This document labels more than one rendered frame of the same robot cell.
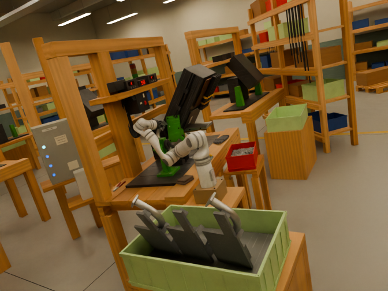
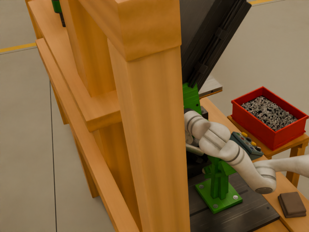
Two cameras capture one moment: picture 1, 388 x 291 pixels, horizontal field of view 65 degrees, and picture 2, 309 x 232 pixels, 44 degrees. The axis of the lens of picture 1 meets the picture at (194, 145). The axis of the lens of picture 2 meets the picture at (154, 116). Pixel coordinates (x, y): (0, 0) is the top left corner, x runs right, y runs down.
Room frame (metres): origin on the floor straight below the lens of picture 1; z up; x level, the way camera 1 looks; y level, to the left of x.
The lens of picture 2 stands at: (1.62, 1.07, 2.13)
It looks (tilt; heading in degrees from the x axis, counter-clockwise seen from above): 39 degrees down; 316
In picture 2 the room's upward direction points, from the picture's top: 7 degrees counter-clockwise
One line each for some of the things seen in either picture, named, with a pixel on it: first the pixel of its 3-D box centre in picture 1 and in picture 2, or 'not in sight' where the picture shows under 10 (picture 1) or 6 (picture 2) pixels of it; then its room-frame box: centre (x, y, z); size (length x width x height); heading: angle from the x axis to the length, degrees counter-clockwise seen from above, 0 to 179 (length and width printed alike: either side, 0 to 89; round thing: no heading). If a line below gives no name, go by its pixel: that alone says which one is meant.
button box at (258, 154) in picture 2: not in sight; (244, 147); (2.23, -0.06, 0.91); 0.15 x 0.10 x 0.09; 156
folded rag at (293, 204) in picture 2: (185, 179); (291, 204); (1.93, 0.11, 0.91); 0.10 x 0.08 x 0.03; 134
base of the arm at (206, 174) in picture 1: (205, 171); not in sight; (1.69, -0.03, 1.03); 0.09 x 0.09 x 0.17; 72
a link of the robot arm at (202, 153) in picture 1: (198, 146); not in sight; (1.70, -0.03, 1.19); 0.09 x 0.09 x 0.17; 29
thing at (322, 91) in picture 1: (292, 65); not in sight; (5.18, -1.89, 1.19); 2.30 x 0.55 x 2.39; 6
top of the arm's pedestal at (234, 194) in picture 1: (212, 201); not in sight; (1.69, -0.03, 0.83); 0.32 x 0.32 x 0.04; 62
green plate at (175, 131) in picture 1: (175, 127); (183, 103); (2.43, 0.11, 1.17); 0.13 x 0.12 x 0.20; 156
